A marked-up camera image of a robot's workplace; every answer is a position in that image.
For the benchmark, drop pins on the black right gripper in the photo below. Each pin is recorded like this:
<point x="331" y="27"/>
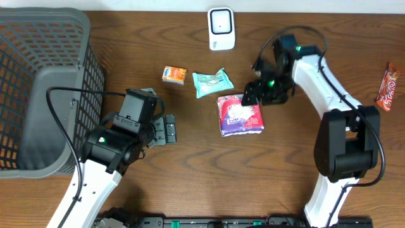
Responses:
<point x="261" y="95"/>

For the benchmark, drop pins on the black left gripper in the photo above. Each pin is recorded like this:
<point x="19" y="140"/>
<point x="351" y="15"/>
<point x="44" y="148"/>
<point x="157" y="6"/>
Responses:
<point x="161" y="130"/>

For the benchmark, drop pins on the small orange box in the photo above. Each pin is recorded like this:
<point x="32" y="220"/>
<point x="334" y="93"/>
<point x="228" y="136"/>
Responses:
<point x="174" y="75"/>

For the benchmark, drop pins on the red purple snack pack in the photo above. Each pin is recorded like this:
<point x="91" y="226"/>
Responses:
<point x="235" y="119"/>

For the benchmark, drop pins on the teal wet wipes pack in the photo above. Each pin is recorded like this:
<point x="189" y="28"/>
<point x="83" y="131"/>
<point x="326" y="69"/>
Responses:
<point x="208" y="84"/>

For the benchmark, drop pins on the red snack bar wrapper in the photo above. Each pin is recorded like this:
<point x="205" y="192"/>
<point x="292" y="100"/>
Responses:
<point x="388" y="86"/>

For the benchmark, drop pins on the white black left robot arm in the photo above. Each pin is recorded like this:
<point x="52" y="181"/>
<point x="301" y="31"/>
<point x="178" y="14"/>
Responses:
<point x="106" y="153"/>

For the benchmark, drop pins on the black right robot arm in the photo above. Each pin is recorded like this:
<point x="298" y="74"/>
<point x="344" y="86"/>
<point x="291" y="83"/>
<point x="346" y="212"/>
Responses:
<point x="348" y="152"/>

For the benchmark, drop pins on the grey plastic mesh basket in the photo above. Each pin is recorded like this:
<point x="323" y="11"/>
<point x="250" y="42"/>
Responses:
<point x="51" y="84"/>

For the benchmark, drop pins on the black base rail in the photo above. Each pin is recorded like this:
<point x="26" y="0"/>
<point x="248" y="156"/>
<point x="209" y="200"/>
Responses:
<point x="118" y="217"/>

